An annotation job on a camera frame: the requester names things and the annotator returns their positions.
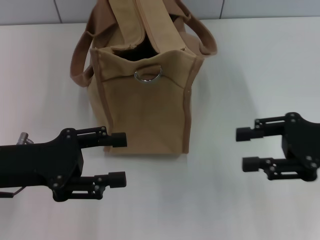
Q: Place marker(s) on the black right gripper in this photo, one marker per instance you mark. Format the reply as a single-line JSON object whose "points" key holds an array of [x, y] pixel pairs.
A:
{"points": [[303, 147]]}

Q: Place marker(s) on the khaki canvas food bag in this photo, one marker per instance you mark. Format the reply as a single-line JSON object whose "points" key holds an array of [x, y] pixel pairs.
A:
{"points": [[145, 112]]}

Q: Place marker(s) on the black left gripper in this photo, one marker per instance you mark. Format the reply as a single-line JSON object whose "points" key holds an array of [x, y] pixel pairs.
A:
{"points": [[40, 162]]}

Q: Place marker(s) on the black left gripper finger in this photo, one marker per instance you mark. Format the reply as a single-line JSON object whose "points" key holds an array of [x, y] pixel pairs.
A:
{"points": [[117, 140]]}

